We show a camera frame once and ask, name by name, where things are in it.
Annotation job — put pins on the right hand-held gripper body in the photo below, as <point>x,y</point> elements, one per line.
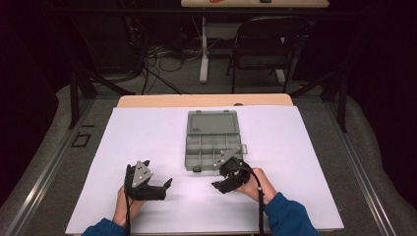
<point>229,155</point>

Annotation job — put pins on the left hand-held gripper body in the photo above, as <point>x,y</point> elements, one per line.
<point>141,173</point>

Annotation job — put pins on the grey plastic compartment box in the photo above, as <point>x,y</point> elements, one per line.
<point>203,144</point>

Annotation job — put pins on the person's right hand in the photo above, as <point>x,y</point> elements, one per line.
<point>254,189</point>

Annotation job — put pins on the person's left hand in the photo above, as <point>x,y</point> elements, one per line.
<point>119,209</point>

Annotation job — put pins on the white paper sheet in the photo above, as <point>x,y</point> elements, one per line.
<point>147,137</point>

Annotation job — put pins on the black metal stand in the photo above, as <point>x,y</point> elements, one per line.
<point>74,98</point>
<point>342,98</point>

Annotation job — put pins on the black folding chair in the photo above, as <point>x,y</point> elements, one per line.
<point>262,62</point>

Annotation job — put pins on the white-legged desk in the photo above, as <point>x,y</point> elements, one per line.
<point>204,49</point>

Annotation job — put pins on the orange item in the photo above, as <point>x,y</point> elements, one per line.
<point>217,1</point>

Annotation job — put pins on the aluminium floor rail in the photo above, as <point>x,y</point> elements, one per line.
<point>46,177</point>
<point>360,170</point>

